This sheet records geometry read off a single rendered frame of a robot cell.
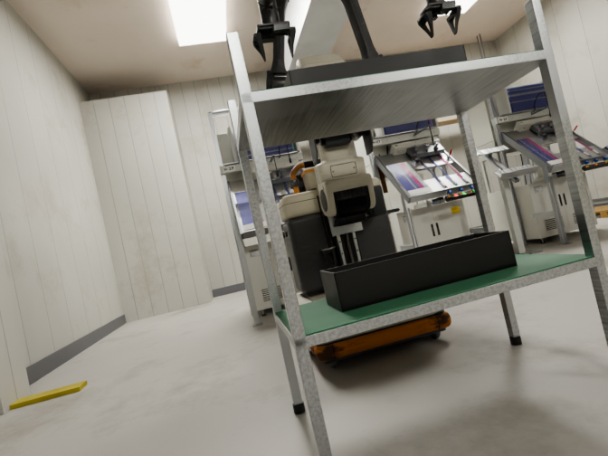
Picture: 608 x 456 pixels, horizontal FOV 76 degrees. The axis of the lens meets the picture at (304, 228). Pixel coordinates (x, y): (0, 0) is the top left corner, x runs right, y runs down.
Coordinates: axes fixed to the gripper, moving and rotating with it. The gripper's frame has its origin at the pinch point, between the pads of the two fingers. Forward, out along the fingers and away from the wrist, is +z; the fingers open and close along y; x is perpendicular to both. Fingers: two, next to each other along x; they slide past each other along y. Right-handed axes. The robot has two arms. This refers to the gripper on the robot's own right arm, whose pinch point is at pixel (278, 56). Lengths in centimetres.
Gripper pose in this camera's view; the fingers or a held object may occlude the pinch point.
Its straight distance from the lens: 134.1
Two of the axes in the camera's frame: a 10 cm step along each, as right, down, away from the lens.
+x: -1.6, 0.7, 9.8
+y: 9.6, -2.0, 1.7
